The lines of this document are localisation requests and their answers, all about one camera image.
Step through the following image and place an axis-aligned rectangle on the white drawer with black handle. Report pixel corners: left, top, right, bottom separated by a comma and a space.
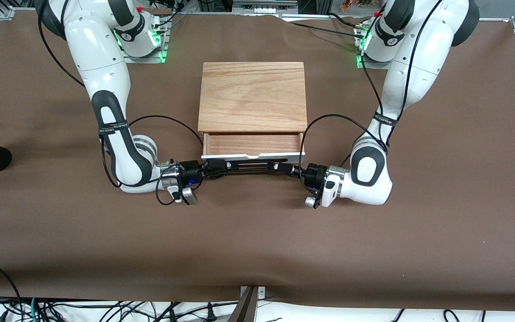
201, 132, 306, 173

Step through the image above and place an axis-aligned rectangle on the wooden drawer cabinet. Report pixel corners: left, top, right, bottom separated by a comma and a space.
197, 62, 308, 135

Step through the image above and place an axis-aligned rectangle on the brown table cover sheet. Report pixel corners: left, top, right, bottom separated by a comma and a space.
0, 9, 515, 308

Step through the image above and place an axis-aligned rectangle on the grey background box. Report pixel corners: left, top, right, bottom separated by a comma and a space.
233, 0, 298, 13

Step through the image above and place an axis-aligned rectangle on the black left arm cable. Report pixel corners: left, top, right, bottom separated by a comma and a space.
299, 0, 446, 193

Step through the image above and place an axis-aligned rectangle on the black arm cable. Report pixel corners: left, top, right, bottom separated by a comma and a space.
299, 0, 446, 193
38, 0, 204, 206

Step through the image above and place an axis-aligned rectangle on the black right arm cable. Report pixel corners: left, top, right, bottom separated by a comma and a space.
38, 0, 204, 206

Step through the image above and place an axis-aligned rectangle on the black right arm strap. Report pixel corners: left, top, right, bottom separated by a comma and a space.
98, 122, 128, 135

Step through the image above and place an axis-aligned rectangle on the small metal edge bracket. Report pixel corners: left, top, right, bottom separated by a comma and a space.
241, 285, 266, 299

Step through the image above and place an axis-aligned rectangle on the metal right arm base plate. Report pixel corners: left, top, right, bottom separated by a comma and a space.
120, 20, 169, 63

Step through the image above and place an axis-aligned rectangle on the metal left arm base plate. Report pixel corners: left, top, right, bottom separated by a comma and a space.
354, 22, 394, 69

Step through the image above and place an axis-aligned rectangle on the brown angled post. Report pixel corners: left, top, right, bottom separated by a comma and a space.
227, 286, 258, 322

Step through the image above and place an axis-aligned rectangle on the black base power cable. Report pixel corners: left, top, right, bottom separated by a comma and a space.
284, 13, 362, 40

